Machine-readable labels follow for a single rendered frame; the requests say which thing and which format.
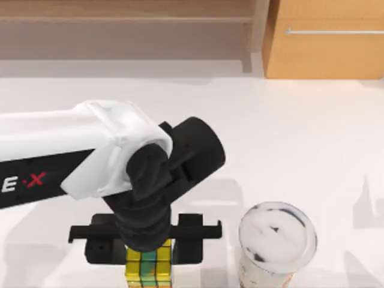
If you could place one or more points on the wooden cupboard door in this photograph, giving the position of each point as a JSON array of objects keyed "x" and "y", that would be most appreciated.
[{"x": 330, "y": 57}]

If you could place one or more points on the multicoloured puzzle cube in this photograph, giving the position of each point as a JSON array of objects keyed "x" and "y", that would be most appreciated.
[{"x": 148, "y": 267}]

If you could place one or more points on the wooden cupboard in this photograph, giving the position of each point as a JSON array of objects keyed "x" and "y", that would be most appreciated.
[{"x": 324, "y": 48}]

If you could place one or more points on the wooden open shelf unit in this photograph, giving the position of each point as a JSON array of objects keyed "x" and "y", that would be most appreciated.
[{"x": 126, "y": 30}]

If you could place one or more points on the clear plastic cup with lid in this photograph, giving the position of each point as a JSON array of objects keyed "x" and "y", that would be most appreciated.
[{"x": 276, "y": 240}]

